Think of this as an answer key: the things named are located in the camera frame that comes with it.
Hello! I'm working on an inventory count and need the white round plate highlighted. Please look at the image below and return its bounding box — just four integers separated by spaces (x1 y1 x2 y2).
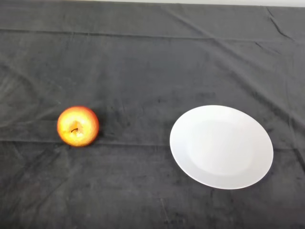
169 104 274 190

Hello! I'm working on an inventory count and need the black table cloth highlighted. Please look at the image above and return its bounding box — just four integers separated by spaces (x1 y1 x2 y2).
0 0 305 229

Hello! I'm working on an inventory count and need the red yellow apple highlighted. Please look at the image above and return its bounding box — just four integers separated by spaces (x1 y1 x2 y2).
56 105 100 147

